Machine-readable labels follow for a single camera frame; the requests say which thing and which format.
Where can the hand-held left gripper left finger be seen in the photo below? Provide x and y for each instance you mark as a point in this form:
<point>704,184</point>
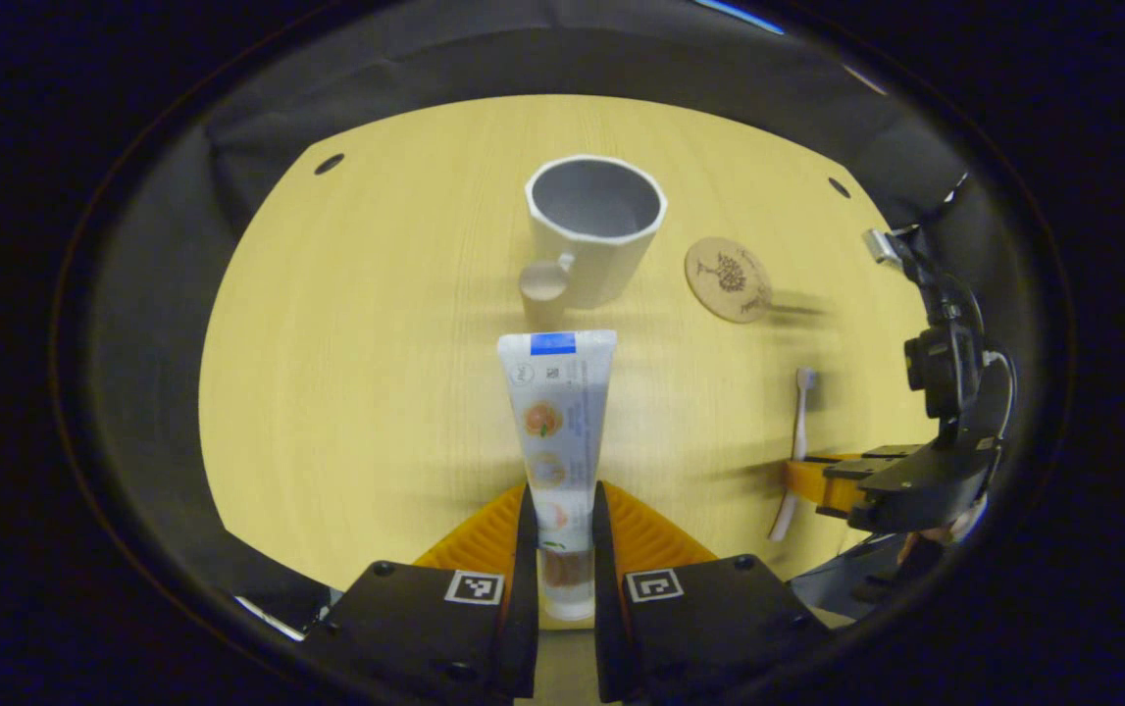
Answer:
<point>526,588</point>

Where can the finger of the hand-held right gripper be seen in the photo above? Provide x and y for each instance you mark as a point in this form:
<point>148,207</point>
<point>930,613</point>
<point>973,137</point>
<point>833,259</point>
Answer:
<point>895,452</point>
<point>822,485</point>

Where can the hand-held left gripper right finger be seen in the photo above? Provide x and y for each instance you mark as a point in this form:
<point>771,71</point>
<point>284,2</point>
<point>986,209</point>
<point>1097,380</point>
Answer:
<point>604,588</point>

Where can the white toothbrush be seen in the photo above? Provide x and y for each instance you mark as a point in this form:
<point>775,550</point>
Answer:
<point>799,422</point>

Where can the white toothpaste tube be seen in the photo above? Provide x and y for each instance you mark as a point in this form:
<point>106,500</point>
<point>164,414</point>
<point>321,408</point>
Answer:
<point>562,412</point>

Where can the round wooden coaster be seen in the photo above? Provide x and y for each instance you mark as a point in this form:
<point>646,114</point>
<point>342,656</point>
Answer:
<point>729,279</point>

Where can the white cup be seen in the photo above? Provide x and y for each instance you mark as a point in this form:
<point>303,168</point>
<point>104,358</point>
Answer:
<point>611,265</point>

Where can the grey blue cloth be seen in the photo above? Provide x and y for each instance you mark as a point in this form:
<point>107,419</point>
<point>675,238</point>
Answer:
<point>842,583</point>

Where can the black backdrop cloth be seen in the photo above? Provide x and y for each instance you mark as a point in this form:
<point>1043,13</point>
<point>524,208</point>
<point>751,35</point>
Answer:
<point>425,59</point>

